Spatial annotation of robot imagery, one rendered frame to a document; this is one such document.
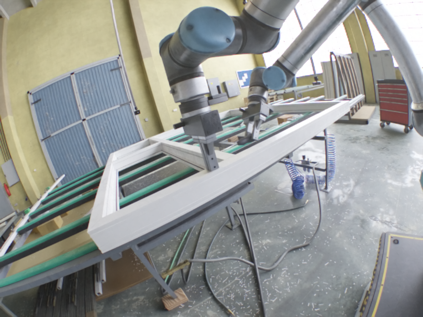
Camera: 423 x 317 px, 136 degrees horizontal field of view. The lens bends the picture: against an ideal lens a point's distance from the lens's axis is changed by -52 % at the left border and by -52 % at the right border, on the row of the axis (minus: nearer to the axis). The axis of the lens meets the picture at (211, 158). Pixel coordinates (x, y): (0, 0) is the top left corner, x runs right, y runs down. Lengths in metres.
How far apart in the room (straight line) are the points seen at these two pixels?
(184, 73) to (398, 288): 1.11
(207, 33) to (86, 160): 6.86
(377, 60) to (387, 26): 6.73
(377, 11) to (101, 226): 1.12
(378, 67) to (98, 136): 10.37
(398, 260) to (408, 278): 0.12
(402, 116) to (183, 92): 3.84
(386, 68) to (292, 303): 7.29
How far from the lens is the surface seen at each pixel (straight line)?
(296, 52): 0.65
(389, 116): 4.08
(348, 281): 1.30
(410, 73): 0.87
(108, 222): 0.44
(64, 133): 7.17
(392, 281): 0.99
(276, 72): 0.65
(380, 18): 0.86
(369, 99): 7.77
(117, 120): 6.90
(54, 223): 1.58
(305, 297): 1.21
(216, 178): 0.47
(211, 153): 0.45
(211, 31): 0.32
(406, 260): 1.09
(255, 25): 0.38
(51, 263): 0.63
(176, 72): 0.42
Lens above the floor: 1.11
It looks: 18 degrees down
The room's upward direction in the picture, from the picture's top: 16 degrees counter-clockwise
